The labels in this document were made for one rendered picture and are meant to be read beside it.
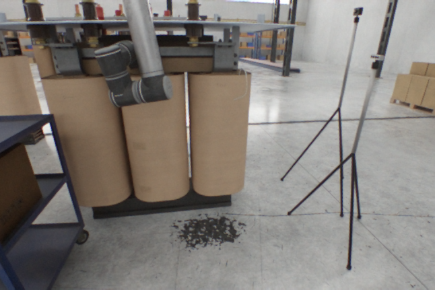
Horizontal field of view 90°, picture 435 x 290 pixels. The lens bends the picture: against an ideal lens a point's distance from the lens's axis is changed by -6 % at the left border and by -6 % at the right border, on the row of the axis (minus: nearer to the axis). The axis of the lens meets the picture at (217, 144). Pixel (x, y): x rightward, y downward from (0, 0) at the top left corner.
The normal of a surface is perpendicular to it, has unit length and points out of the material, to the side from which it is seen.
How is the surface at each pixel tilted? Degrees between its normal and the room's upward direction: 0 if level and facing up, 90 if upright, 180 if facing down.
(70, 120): 90
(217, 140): 90
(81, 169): 90
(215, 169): 90
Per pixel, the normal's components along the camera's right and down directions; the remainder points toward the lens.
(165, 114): 0.32, 0.38
